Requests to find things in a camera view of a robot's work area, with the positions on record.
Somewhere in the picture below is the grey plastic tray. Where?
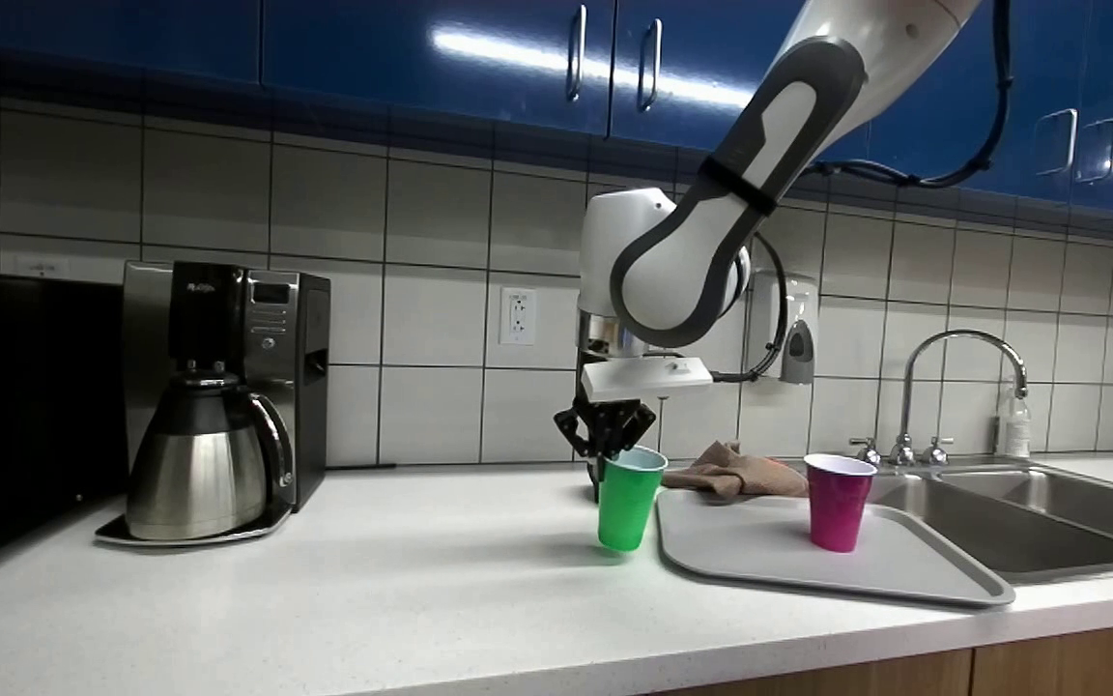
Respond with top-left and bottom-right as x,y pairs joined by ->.
654,484 -> 1018,612

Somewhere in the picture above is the stainless steel double sink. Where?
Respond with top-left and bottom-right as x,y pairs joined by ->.
868,461 -> 1113,584

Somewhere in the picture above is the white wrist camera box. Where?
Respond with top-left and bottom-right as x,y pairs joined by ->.
575,356 -> 719,401

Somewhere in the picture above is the black coffee maker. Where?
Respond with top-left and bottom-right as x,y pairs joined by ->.
92,259 -> 332,554

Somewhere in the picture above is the brown cloth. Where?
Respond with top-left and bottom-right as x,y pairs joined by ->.
665,439 -> 810,504

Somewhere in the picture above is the purple plastic cup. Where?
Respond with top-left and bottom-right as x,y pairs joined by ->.
801,447 -> 881,558

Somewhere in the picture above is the white wall soap dispenser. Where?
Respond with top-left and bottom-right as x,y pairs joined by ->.
747,269 -> 825,387

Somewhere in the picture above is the green plastic cup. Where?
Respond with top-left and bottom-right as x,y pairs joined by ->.
594,445 -> 672,561

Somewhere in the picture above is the black microwave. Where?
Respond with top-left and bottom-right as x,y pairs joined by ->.
0,267 -> 131,591

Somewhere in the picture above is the chrome gooseneck faucet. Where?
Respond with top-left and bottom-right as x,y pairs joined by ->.
895,323 -> 1033,466

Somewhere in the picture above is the white wall outlet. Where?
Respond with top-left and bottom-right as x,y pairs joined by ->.
493,281 -> 546,349

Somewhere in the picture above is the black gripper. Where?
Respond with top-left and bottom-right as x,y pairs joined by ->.
554,390 -> 662,463

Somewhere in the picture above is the clear soap bottle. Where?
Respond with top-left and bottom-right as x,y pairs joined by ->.
993,383 -> 1036,463

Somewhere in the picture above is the stainless steel carafe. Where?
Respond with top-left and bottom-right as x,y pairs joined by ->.
125,375 -> 299,541

